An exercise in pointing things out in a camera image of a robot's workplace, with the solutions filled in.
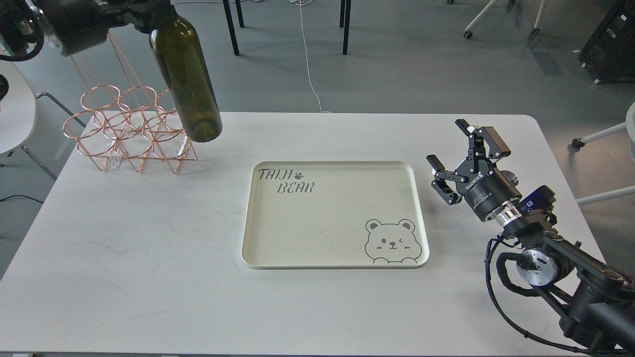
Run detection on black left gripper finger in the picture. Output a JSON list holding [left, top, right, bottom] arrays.
[[121, 0, 177, 34]]

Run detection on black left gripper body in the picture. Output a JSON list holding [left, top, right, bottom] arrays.
[[38, 0, 130, 57]]

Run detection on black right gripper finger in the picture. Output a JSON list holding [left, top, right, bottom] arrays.
[[454, 119, 511, 177], [426, 155, 469, 205]]

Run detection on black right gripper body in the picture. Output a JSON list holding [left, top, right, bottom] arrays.
[[464, 169, 522, 222]]

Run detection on dark green wine bottle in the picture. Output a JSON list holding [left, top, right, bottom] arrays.
[[149, 14, 223, 143]]

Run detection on steel double jigger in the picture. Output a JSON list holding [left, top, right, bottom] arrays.
[[500, 170, 519, 186]]

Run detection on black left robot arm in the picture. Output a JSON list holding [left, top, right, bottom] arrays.
[[0, 0, 177, 62]]

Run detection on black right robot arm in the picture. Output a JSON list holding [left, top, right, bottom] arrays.
[[427, 119, 635, 357]]

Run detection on white chair left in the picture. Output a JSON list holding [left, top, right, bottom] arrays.
[[0, 61, 75, 180]]

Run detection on white rolling chair legs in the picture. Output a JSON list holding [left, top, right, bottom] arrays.
[[462, 0, 549, 40]]

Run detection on cream bear serving tray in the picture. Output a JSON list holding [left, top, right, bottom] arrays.
[[241, 161, 430, 269]]

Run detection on white chair base right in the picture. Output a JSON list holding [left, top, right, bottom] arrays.
[[571, 102, 635, 206]]

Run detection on black equipment case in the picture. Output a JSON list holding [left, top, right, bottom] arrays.
[[578, 0, 635, 84]]

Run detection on black table legs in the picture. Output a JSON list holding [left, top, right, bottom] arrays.
[[222, 0, 352, 56]]

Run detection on copper wire wine rack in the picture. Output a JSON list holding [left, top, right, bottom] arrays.
[[62, 35, 199, 174]]

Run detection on white floor cable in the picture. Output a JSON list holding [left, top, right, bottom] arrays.
[[290, 0, 332, 114]]

